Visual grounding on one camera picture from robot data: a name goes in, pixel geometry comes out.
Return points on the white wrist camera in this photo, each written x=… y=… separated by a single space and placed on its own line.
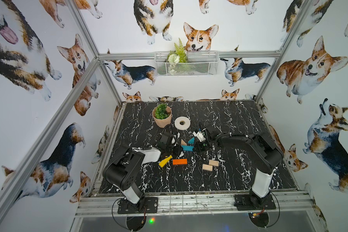
x=200 y=136
x=176 y=136

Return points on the terracotta pot with green plant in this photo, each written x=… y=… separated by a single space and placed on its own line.
x=162 y=115

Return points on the lower orange rectangular block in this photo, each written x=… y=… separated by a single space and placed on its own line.
x=180 y=162

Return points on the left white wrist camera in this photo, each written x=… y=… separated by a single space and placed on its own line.
x=176 y=136

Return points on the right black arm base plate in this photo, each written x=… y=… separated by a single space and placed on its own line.
x=246 y=202

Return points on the blue rectangular block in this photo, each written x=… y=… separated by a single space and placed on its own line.
x=187 y=148

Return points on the yellow rectangular block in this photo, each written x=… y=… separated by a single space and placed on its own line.
x=165 y=161

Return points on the white tape roll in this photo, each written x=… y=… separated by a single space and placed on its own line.
x=182 y=123

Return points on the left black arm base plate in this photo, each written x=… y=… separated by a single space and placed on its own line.
x=145 y=205

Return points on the green fern with white flower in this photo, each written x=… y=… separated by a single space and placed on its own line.
x=177 y=55

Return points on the natural wood triangle block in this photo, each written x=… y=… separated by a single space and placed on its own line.
x=183 y=143

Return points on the right natural wood block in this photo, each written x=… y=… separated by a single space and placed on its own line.
x=214 y=163

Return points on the white wire wall basket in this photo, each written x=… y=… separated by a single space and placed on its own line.
x=195 y=64

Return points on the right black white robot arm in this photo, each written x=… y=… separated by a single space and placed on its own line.
x=265 y=155

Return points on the teal triangle block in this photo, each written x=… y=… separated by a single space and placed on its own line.
x=191 y=141

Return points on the left natural wood block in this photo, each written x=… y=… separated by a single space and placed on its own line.
x=207 y=167

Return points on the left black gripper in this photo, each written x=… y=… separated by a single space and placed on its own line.
x=175 y=149

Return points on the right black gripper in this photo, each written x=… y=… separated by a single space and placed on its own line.
x=198 y=149

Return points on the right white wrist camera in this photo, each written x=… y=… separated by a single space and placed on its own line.
x=200 y=136

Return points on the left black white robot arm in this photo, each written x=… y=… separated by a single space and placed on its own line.
x=127 y=161

